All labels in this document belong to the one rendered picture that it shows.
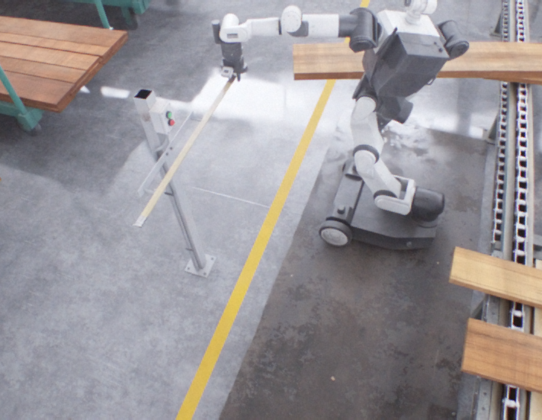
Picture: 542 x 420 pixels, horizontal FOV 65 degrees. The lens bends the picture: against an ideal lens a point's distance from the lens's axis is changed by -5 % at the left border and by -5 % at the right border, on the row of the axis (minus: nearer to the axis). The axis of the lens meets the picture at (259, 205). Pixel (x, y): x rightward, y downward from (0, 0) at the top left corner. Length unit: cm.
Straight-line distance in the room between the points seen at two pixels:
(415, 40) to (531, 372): 127
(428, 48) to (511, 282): 95
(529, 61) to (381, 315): 160
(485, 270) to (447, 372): 88
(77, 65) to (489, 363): 320
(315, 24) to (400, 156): 166
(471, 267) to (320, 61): 132
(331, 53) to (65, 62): 208
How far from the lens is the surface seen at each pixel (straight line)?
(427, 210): 265
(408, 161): 327
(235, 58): 196
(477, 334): 170
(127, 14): 483
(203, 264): 273
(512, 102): 265
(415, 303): 267
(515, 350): 173
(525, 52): 286
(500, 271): 185
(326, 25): 186
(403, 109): 221
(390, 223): 270
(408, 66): 188
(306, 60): 250
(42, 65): 383
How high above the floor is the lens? 235
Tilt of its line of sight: 53 degrees down
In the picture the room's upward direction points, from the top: 6 degrees counter-clockwise
